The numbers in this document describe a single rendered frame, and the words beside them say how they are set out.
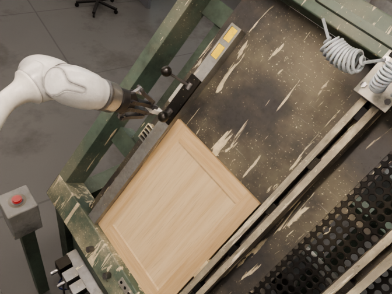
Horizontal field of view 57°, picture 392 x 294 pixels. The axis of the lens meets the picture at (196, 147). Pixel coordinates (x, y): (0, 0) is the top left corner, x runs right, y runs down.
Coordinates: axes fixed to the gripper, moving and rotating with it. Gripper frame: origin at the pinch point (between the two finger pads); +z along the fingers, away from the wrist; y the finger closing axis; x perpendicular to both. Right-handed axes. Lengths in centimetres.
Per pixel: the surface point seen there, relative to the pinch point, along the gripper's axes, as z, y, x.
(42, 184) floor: 72, 125, -92
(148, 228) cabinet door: 13.9, 38.9, 20.0
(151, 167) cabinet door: 13.6, 21.3, 4.6
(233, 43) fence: 12.6, -33.1, 0.9
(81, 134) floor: 110, 98, -123
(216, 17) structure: 18.9, -36.4, -15.8
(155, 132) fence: 11.5, 9.8, -1.9
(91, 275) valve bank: 15, 75, 13
